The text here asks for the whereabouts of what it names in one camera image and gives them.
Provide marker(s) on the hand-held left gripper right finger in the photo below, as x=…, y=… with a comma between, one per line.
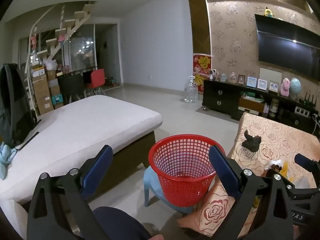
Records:
x=222, y=170

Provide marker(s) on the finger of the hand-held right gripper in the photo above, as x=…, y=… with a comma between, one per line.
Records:
x=303, y=192
x=307, y=163

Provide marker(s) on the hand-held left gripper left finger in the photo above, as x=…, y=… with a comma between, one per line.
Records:
x=97, y=171

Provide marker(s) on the yellow foam net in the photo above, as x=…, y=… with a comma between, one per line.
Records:
x=285, y=168

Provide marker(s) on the white foam net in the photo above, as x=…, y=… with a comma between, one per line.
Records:
x=275, y=163

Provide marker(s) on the red plastic basket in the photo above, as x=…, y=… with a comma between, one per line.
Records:
x=160, y=155

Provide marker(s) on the white plastic piece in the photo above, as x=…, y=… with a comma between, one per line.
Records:
x=302, y=182

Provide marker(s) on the white cushioned daybed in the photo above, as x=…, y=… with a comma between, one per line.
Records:
x=87, y=125

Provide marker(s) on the white socket panel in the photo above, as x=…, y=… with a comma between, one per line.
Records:
x=303, y=111

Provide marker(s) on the blue plastic stool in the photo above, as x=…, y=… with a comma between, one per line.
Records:
x=152, y=181

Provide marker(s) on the black router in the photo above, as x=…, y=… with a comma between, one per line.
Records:
x=308, y=101

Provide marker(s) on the person's leg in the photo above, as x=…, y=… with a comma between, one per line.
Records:
x=125, y=227

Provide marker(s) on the wooden drawer box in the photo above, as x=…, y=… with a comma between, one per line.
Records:
x=251, y=105

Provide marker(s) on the black television cabinet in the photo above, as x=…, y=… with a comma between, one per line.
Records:
x=217, y=97

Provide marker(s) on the green paper stack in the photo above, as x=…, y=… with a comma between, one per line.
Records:
x=251, y=97

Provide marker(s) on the light blue globe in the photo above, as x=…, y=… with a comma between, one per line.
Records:
x=295, y=86

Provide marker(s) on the pink plush toy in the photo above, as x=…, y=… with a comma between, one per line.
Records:
x=285, y=87

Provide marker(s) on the clear large water jug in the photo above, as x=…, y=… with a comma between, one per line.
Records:
x=191, y=91

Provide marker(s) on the black chair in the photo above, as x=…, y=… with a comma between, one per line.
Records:
x=72, y=83

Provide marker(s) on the red chair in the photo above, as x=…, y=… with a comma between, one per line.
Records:
x=97, y=78

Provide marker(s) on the glass jar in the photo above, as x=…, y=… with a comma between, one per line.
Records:
x=232, y=78

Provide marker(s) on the light blue cloth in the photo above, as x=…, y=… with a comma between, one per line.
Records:
x=5, y=155

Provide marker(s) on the stack of cardboard boxes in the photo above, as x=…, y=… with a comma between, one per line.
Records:
x=41, y=90

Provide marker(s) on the black backpack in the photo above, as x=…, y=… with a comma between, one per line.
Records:
x=15, y=105

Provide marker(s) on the red floral poster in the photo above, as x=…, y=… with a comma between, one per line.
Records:
x=202, y=65

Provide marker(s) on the black flat television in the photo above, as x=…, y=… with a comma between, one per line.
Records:
x=287, y=45

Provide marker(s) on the white staircase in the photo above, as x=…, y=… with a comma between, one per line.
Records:
x=75, y=17

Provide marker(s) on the yellow plush toy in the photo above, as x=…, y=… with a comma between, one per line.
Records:
x=269, y=13

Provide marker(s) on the tan picture frame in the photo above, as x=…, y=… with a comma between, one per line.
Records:
x=273, y=87

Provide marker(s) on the white picture frame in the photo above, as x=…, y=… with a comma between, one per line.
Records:
x=262, y=84

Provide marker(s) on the brown picture frame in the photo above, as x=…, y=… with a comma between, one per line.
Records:
x=241, y=79

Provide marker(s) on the blue picture frame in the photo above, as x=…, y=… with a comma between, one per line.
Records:
x=251, y=82

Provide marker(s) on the white security camera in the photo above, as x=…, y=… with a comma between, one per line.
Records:
x=213, y=73

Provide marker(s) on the white wall panel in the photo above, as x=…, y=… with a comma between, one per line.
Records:
x=271, y=73

